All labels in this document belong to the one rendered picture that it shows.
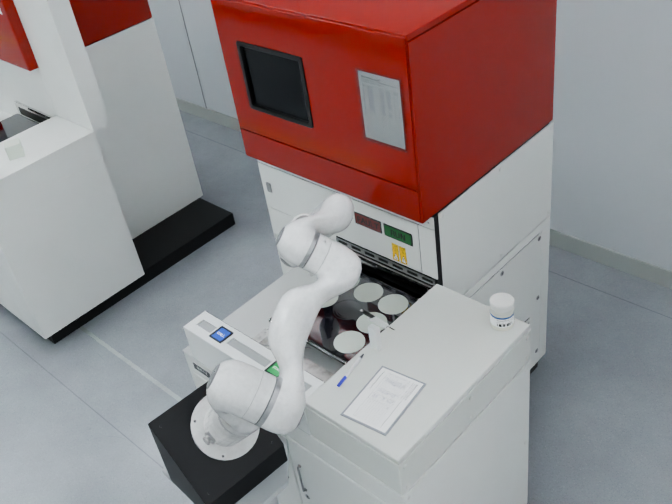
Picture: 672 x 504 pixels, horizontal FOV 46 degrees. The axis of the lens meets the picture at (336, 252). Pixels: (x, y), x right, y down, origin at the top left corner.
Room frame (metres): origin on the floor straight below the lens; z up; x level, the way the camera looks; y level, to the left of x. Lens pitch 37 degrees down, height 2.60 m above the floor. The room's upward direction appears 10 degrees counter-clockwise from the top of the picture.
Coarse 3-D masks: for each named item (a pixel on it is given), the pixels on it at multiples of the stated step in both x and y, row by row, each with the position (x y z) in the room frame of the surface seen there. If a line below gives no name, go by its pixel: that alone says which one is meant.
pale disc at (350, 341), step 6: (342, 336) 1.84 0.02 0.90; (348, 336) 1.83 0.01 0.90; (354, 336) 1.83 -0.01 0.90; (360, 336) 1.82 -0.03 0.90; (336, 342) 1.82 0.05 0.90; (342, 342) 1.81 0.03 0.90; (348, 342) 1.81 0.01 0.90; (354, 342) 1.80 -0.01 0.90; (360, 342) 1.80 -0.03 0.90; (336, 348) 1.79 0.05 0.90; (342, 348) 1.78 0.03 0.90; (348, 348) 1.78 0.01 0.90; (354, 348) 1.78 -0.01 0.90; (360, 348) 1.77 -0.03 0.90
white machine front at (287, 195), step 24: (264, 168) 2.53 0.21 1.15; (264, 192) 2.55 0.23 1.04; (288, 192) 2.44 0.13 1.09; (312, 192) 2.34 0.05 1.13; (336, 192) 2.26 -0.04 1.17; (288, 216) 2.47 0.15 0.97; (384, 216) 2.09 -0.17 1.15; (432, 216) 1.95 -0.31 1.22; (360, 240) 2.19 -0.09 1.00; (384, 240) 2.10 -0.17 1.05; (432, 240) 1.95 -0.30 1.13; (408, 264) 2.03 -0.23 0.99; (432, 264) 1.96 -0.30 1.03; (408, 288) 2.05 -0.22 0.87
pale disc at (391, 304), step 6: (396, 294) 2.00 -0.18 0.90; (384, 300) 1.98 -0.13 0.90; (390, 300) 1.97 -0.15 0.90; (396, 300) 1.97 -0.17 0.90; (402, 300) 1.96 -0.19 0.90; (378, 306) 1.95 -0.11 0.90; (384, 306) 1.95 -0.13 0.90; (390, 306) 1.94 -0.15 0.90; (396, 306) 1.94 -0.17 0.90; (402, 306) 1.93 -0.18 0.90; (384, 312) 1.92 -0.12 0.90; (390, 312) 1.91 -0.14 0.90; (396, 312) 1.91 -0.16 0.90
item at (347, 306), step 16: (352, 288) 2.07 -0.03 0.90; (384, 288) 2.04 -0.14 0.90; (336, 304) 2.00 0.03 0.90; (352, 304) 1.99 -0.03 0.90; (368, 304) 1.97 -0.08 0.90; (320, 320) 1.93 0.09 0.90; (336, 320) 1.92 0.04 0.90; (352, 320) 1.91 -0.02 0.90; (320, 336) 1.86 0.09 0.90; (336, 336) 1.84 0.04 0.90; (368, 336) 1.82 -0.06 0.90; (336, 352) 1.77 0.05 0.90
